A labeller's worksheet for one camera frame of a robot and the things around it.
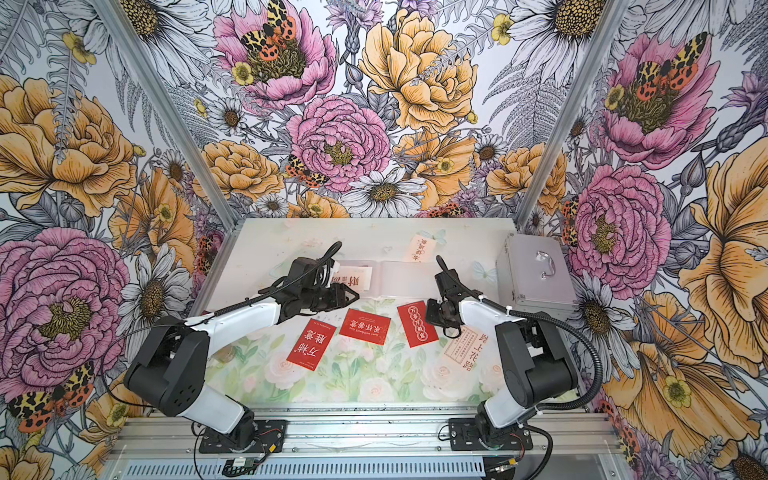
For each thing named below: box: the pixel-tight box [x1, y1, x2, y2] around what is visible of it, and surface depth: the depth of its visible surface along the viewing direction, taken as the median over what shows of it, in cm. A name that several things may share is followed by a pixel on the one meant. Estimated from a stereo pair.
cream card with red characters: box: [332, 266, 372, 291], surface depth 104 cm
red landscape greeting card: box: [339, 308, 391, 346], surface depth 96 cm
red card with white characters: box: [286, 318, 337, 372], surface depth 91 cm
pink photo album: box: [339, 260, 443, 299], surface depth 109 cm
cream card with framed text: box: [442, 325, 489, 373], surface depth 91 cm
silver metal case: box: [496, 233, 577, 320], surface depth 91 cm
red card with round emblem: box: [397, 300, 439, 349], surface depth 96 cm
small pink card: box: [405, 234, 437, 263], surface depth 117 cm
